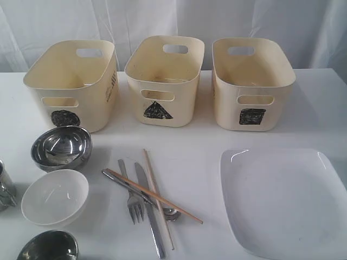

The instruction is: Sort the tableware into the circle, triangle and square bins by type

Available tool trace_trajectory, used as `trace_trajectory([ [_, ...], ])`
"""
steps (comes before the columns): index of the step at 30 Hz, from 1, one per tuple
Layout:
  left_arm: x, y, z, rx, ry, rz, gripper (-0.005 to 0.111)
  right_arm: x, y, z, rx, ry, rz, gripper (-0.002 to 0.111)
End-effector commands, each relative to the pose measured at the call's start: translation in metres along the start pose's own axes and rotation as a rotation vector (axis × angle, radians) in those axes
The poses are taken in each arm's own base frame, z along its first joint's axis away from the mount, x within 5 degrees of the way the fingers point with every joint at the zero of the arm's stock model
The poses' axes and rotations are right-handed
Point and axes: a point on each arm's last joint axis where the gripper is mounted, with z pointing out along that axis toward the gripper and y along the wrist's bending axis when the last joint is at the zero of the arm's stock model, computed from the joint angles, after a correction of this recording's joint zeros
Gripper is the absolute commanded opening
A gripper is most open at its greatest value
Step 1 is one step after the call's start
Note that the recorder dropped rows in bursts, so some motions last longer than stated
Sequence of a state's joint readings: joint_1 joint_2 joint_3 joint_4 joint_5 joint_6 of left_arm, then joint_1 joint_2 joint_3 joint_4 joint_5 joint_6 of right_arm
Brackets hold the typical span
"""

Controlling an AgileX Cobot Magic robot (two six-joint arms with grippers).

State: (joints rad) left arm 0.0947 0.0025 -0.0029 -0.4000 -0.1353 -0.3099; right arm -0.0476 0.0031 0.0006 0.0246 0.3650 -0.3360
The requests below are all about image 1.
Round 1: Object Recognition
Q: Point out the light wooden chopstick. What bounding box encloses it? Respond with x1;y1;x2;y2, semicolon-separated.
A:
143;148;175;251

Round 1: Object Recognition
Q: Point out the stainless steel knife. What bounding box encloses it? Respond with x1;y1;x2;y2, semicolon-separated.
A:
134;162;165;259

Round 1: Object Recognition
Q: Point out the brown wooden chopstick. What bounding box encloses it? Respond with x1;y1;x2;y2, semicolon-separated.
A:
105;168;203;224

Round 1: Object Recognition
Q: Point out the stainless steel fork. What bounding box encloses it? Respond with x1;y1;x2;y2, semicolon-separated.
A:
118;159;144;224

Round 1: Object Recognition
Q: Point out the stainless steel spoon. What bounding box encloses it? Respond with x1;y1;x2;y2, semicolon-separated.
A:
101;169;181;222

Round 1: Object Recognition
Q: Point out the large stainless steel bowl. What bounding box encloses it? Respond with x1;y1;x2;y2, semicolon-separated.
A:
30;126;93;172

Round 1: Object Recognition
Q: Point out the white ceramic bowl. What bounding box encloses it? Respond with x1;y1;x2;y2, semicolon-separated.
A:
21;169;89;228

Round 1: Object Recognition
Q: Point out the small stainless steel cup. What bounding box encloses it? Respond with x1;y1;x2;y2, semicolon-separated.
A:
17;230;79;260

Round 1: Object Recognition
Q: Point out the steel mug with handle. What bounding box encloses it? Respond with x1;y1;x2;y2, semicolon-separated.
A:
1;161;17;212

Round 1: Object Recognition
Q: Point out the cream bin with triangle mark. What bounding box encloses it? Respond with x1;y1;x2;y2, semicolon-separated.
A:
124;35;205;127

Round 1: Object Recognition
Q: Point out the cream bin with square mark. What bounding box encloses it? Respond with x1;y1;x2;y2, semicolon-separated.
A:
212;37;296;132

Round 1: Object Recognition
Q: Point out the cream bin with circle mark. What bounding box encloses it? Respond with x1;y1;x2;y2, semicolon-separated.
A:
23;40;118;133

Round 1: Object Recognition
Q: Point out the white square plate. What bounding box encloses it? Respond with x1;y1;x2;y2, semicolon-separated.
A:
220;148;346;259

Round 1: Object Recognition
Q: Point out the white backdrop curtain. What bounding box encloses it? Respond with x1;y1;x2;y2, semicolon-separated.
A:
1;1;346;78

